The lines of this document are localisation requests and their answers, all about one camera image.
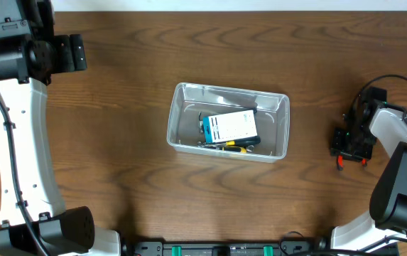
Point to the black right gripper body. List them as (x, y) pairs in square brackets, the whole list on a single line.
[(356, 142)]

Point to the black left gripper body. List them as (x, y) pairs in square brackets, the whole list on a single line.
[(62, 64)]

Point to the red handled pliers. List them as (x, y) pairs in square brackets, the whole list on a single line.
[(340, 163)]

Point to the slim black yellow screwdriver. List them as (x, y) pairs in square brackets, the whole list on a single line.
[(250, 141)]

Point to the silver double ring wrench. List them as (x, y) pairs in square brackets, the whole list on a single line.
[(199, 144)]

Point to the stubby yellow black screwdriver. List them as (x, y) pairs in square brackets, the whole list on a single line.
[(237, 149)]

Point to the white blue screwdriver bit box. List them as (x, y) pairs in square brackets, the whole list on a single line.
[(229, 126)]

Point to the small black red hammer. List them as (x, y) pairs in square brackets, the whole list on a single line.
[(200, 119)]

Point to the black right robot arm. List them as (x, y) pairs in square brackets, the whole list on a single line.
[(371, 120)]

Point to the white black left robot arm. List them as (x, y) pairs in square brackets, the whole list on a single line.
[(34, 219)]

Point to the clear plastic container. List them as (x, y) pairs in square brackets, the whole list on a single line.
[(272, 119)]

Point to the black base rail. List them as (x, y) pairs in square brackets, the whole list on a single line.
[(158, 248)]

